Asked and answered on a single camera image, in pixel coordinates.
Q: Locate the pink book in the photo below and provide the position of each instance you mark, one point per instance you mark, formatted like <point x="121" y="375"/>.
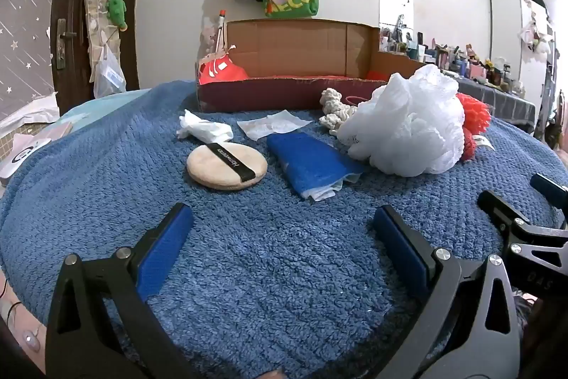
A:
<point x="57" y="130"/>

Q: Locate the blue cloth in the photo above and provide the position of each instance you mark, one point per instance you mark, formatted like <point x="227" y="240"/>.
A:
<point x="306" y="161"/>

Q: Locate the table with dark cloth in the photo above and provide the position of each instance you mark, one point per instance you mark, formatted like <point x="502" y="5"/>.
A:
<point x="501" y="99"/>

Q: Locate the cream knitted scrunchie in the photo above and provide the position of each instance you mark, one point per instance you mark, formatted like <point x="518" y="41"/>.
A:
<point x="335" y="108"/>

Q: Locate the white mesh bath loofah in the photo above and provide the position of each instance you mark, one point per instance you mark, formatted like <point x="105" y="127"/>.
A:
<point x="399" y="126"/>

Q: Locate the row of cosmetic bottles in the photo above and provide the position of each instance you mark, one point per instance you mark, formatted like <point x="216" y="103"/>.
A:
<point x="470" y="66"/>

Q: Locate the blue fleece blanket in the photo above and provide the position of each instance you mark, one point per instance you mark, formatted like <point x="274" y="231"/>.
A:
<point x="266" y="272"/>

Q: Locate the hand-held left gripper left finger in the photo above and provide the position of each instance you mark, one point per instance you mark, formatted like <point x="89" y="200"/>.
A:
<point x="164" y="246"/>

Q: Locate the light blue sheet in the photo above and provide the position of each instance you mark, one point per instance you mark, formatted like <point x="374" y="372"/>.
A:
<point x="88" y="112"/>

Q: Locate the clear plastic bag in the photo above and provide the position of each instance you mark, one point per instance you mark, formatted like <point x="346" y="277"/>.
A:
<point x="108" y="77"/>

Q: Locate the cardboard box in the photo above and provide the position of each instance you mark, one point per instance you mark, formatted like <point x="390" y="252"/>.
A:
<point x="288" y="46"/>

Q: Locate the white gauze pad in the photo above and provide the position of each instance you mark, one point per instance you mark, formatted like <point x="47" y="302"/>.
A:
<point x="275" y="123"/>

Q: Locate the person's left hand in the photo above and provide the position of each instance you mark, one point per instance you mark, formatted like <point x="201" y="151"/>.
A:
<point x="29" y="339"/>

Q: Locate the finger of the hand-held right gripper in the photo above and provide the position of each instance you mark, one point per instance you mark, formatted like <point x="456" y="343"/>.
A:
<point x="506" y="214"/>
<point x="550" y="189"/>

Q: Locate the red tipped stick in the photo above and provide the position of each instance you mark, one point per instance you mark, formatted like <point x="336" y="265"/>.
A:
<point x="219" y="28"/>

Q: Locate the white cloth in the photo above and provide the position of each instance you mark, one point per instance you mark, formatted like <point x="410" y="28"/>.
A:
<point x="204" y="128"/>

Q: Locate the pale pink plush toy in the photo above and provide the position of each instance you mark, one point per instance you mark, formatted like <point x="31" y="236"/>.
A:
<point x="207" y="37"/>

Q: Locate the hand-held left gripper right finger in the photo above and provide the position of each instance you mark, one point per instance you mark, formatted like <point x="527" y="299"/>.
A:
<point x="399" y="250"/>

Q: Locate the brown door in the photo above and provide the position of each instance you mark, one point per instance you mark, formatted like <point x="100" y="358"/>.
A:
<point x="128" y="28"/>

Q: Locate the white paper sheets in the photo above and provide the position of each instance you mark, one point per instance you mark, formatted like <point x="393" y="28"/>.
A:
<point x="31" y="110"/>

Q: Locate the white wardrobe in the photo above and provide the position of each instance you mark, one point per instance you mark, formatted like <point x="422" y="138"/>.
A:
<point x="510" y="32"/>

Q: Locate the green plush toy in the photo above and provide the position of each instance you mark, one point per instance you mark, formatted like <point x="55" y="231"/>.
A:
<point x="117" y="8"/>

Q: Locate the coral red net sponge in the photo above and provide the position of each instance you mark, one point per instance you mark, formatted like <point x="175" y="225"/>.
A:
<point x="477" y="112"/>

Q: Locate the hanging door organizer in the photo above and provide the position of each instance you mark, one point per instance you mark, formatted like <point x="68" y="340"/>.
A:
<point x="95" y="15"/>

